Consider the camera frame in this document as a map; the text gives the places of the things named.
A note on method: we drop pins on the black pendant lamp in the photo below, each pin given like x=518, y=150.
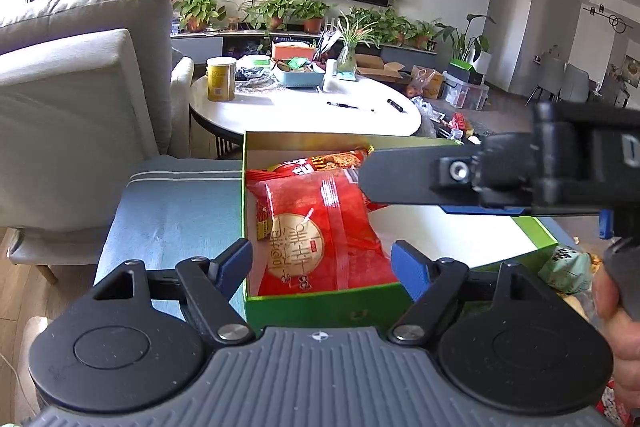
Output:
x=617, y=21

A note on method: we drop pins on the orange box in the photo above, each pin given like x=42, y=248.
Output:
x=292, y=51

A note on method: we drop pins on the grey dining chair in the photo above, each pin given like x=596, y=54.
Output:
x=577, y=82
x=550, y=74

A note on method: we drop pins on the blue plastic basket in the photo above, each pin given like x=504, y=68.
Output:
x=300, y=79

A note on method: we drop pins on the open cardboard box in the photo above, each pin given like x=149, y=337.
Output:
x=375, y=69

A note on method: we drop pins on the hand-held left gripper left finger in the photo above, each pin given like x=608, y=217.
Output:
x=234, y=259

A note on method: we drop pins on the blue striped cushion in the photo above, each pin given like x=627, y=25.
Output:
x=175, y=207

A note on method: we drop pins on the tall plant in white planter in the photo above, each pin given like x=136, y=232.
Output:
x=480, y=57

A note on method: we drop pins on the grey sofa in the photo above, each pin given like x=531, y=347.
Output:
x=75, y=107

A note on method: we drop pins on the small teal box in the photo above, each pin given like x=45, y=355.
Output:
x=346, y=76

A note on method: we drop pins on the potted green plant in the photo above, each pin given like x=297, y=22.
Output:
x=395, y=27
x=197, y=9
x=424, y=38
x=311, y=14
x=275, y=9

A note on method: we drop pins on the clear storage box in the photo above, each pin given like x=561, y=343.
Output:
x=467, y=97

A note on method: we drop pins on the red round-print snack packet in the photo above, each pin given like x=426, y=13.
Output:
x=320, y=237

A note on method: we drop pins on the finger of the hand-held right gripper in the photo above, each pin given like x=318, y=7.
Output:
x=405, y=177

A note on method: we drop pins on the yellow can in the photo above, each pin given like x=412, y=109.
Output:
x=221, y=79

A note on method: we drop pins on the black pen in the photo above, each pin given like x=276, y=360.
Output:
x=345, y=106

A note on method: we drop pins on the white bottle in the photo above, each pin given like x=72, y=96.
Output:
x=330, y=77

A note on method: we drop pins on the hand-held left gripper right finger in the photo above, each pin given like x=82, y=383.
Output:
x=407, y=264

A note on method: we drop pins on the grey television cabinet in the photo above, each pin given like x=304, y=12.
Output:
x=200, y=42

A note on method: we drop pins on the black marker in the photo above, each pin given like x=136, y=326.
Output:
x=396, y=106

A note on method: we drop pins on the glass vase with spider plant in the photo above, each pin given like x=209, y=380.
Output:
x=347, y=62

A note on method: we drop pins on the red box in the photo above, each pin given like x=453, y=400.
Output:
x=459, y=122

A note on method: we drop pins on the green cardboard box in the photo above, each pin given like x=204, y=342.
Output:
x=310, y=309

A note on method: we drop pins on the white oval table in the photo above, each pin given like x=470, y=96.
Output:
x=300, y=112

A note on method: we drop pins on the green-lidded black box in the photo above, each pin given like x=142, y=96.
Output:
x=465, y=69

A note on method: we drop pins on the white plastic bag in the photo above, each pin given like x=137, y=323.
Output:
x=425, y=117

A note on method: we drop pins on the green snack packet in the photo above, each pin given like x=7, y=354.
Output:
x=565, y=269

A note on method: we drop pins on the pile of dark wrappers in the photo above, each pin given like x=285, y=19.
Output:
x=252, y=74

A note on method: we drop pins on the red noodle-print snack packet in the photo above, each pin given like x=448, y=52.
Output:
x=325, y=161

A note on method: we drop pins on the person's right hand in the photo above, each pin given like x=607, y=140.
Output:
x=627, y=357

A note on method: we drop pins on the framed wall picture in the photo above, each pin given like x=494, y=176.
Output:
x=631, y=71

